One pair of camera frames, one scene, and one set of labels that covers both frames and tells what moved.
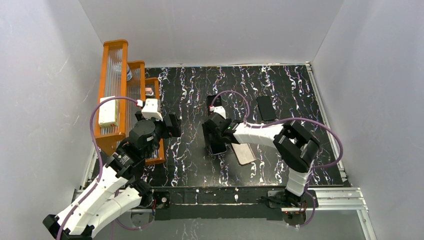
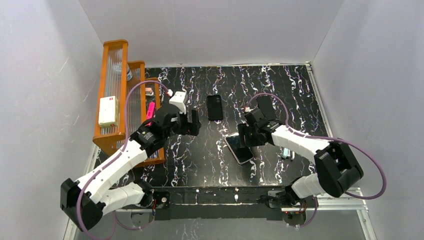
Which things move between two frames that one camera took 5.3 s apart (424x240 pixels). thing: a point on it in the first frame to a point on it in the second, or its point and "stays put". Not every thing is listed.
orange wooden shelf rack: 124,89 stays put
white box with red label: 108,112 stays put
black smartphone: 267,110 stays put
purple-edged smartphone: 217,148 to 242,154
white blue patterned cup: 129,73 stays put
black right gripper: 212,129 to 247,135
